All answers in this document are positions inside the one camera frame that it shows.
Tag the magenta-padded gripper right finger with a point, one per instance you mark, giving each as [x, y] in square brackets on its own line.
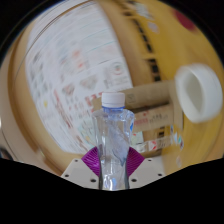
[140, 169]

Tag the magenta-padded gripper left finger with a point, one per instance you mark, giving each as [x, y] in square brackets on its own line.
[85, 170]

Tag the clear plastic bottle white cap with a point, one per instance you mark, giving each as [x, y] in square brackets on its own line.
[113, 140]

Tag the brown cardboard box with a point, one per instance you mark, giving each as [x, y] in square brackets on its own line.
[150, 106]

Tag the white cup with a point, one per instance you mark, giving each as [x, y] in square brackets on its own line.
[200, 93]

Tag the row of wooden chairs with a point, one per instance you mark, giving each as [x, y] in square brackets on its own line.
[154, 68]

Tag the flat round red coaster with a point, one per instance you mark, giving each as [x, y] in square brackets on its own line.
[185, 20]

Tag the large wall poster board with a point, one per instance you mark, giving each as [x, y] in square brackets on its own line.
[73, 66]

